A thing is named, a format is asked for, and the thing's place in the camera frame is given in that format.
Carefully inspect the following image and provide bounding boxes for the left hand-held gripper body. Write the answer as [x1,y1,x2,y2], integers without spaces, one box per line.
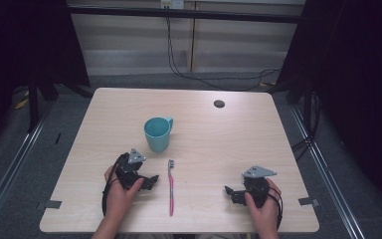
[113,147,147,191]

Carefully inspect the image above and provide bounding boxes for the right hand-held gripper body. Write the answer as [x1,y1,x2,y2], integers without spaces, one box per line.
[241,165,278,209]

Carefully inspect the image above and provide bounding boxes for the pink toothbrush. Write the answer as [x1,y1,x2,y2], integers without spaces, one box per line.
[167,158,175,217]

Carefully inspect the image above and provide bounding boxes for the teal cup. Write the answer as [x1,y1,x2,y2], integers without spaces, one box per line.
[143,116,174,154]

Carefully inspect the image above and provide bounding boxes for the person's right hand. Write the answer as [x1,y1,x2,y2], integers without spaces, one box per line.
[244,177,284,231]

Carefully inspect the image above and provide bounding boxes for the person's left hand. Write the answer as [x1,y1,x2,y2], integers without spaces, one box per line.
[103,165,145,218]

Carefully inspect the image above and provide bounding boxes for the grey tape piece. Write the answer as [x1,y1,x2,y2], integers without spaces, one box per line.
[43,199,63,210]
[297,196,320,207]

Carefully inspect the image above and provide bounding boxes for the black metal stand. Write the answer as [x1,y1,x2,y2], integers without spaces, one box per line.
[26,74,42,133]
[302,79,314,140]

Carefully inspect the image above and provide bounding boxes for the yellow floor item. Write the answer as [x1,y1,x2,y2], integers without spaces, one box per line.
[13,90,30,111]

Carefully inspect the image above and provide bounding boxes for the black curtain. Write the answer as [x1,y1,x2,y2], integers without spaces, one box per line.
[276,0,382,208]
[0,0,92,157]

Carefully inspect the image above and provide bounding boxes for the black horizontal bar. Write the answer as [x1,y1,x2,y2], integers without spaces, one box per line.
[67,4,305,25]

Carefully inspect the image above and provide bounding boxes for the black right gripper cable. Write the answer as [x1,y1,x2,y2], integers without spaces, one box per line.
[268,186,285,231]

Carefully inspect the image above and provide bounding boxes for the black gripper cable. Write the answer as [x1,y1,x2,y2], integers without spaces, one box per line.
[100,153,127,217]
[268,186,285,231]

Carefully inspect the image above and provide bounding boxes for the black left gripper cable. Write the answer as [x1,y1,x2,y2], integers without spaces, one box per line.
[100,153,127,217]

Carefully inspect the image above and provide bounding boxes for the black floor cables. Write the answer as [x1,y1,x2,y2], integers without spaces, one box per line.
[290,92,323,161]

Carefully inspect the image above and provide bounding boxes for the metal floor rail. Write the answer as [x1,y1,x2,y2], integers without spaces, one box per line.
[0,104,54,233]
[289,105,367,239]

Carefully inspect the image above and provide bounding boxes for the black wall cable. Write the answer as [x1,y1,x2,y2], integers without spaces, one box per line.
[165,7,283,93]

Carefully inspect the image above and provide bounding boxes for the white wall socket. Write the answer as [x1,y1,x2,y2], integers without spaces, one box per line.
[160,0,185,10]

